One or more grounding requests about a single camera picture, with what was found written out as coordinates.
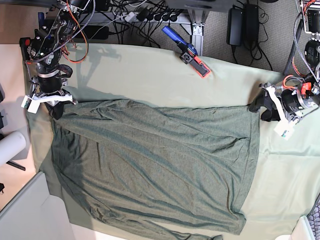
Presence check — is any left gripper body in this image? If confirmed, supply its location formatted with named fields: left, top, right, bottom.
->
left=259, top=82, right=320, bottom=125

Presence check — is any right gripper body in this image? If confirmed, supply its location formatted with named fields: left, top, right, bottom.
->
left=29, top=84, right=78, bottom=105

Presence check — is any green long-sleeve T-shirt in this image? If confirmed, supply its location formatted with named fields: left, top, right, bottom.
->
left=51, top=99, right=260, bottom=240

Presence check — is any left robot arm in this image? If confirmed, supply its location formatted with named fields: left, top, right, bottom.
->
left=249, top=0, right=320, bottom=126

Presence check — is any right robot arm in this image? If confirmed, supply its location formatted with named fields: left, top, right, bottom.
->
left=19, top=0, right=96, bottom=120

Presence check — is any white paper roll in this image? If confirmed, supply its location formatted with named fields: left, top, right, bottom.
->
left=0, top=131, right=27, bottom=166

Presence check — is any red black corner clamp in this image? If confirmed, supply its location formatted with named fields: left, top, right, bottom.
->
left=19, top=37, right=31, bottom=61

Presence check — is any light green table cloth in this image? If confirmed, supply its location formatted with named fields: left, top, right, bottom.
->
left=26, top=43, right=320, bottom=240

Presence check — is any black power adapter brick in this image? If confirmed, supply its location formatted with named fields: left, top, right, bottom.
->
left=226, top=8, right=244, bottom=47

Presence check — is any blue orange bar clamp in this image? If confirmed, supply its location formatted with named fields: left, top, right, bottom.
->
left=162, top=26, right=212, bottom=78

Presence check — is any aluminium table leg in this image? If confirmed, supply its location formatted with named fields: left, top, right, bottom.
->
left=188, top=9, right=209, bottom=56

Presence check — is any white foam board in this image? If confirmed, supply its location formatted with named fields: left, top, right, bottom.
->
left=0, top=172, right=75, bottom=240

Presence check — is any white power strip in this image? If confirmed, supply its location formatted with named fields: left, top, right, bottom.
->
left=119, top=12, right=190, bottom=24

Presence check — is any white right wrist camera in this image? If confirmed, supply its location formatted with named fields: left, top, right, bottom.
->
left=21, top=95, right=41, bottom=114

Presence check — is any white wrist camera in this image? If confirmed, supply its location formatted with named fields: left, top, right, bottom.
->
left=273, top=121, right=294, bottom=140
left=21, top=95, right=41, bottom=114

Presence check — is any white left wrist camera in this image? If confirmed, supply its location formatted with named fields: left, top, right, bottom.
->
left=273, top=121, right=294, bottom=140

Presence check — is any blue handled clamp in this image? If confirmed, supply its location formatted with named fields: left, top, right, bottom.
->
left=37, top=12, right=45, bottom=29

